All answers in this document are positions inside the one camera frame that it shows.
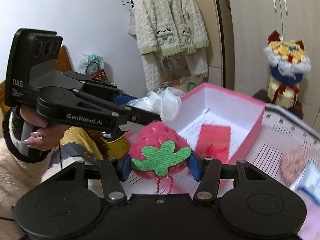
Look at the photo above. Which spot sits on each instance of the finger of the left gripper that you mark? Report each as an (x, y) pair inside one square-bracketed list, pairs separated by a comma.
[(125, 100), (139, 118)]

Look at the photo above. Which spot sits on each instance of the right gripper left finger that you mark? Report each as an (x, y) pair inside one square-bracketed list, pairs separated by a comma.
[(113, 171)]

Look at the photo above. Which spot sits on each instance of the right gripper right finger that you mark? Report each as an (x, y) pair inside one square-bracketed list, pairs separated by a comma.
[(207, 172)]

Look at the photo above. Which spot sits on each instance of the white fluffy soft item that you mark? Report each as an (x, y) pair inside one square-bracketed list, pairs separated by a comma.
[(165, 101)]

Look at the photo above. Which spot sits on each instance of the pink strawberry plush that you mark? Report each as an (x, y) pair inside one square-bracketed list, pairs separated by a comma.
[(159, 153)]

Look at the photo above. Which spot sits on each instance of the red envelope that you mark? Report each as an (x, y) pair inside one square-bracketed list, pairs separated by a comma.
[(214, 142)]

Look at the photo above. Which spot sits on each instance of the pink knitted soft item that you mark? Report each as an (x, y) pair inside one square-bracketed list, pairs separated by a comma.
[(292, 165)]

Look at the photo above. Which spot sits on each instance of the person's left hand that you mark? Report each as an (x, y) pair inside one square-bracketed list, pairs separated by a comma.
[(46, 137)]

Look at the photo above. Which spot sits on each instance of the brown paper bag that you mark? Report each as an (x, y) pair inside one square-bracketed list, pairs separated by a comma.
[(174, 72)]

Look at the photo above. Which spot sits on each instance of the pink cardboard box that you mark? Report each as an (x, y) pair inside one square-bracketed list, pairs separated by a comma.
[(241, 110)]

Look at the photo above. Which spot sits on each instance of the cream knitted cardigan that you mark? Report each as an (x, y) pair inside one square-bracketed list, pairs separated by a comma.
[(170, 28)]

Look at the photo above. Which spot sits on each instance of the blue tissue pack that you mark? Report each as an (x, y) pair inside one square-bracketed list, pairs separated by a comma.
[(308, 181)]

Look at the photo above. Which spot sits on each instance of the flower bouquet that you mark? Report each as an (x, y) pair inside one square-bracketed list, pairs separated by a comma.
[(288, 63)]

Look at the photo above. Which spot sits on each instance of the beige wardrobe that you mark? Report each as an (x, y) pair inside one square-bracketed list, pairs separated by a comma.
[(246, 26)]

